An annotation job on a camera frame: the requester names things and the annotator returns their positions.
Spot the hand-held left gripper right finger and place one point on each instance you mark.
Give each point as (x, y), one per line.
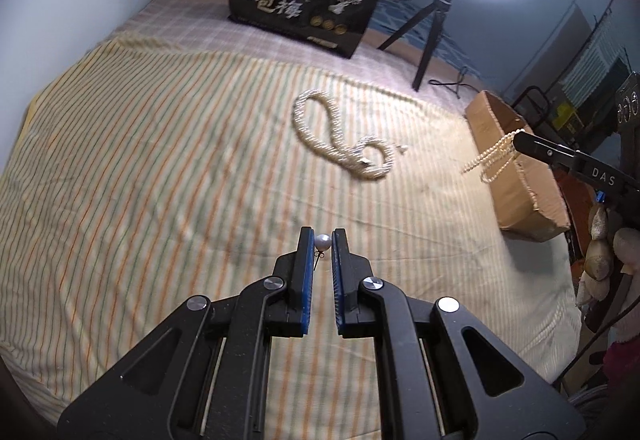
(340, 280)

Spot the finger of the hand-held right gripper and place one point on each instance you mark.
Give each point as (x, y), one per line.
(545, 149)

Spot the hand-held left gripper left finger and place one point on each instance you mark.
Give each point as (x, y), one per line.
(302, 280)

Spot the cardboard box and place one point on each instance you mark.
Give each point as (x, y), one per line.
(525, 205)

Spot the person's right hand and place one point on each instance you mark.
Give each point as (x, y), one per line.
(622, 252)

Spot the yellow crate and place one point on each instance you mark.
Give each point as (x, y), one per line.
(562, 116)

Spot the white hanging towel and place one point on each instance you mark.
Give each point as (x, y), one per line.
(587, 70)

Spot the black clothes rack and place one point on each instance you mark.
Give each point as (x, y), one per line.
(607, 15)

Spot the black tripod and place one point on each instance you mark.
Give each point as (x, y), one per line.
(427, 40)

